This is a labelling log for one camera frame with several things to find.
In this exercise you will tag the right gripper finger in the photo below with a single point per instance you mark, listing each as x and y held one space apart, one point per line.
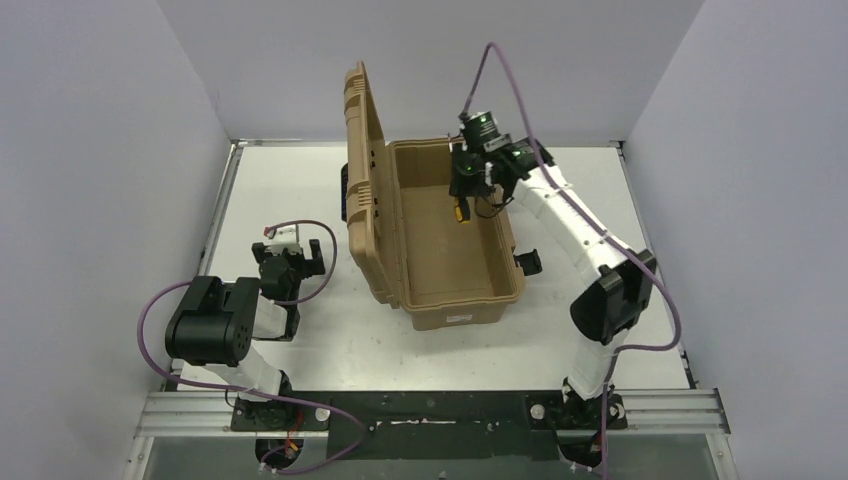
479 187
458 184

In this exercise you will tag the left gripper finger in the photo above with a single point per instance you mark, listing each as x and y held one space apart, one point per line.
259 251
313 264

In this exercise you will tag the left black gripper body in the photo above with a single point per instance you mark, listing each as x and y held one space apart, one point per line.
287 255

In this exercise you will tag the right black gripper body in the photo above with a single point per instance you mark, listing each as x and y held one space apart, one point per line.
460 183

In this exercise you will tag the yellow black handled screwdriver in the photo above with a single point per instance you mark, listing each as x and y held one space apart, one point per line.
462 210

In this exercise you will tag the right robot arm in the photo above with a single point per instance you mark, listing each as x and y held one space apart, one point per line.
617 279

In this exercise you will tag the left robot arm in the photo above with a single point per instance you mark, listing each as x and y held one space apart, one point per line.
216 322

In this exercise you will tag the tan plastic tool box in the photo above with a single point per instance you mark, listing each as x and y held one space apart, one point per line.
402 230

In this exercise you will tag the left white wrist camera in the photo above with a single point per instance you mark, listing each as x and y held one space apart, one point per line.
283 239

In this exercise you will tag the aluminium mounting rail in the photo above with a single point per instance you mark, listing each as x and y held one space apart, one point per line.
193 414

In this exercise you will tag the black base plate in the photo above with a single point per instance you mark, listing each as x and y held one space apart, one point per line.
421 442

